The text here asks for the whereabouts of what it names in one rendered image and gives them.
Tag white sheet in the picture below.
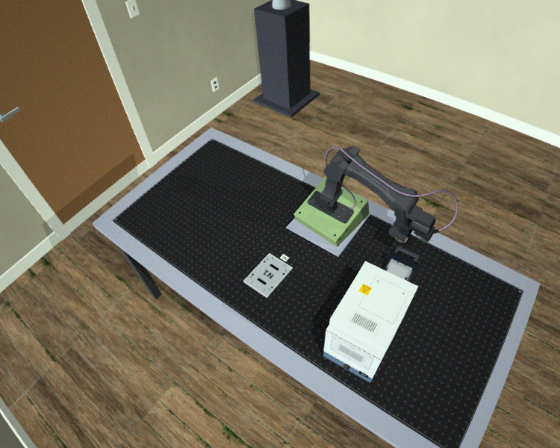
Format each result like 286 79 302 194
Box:
387 263 409 279

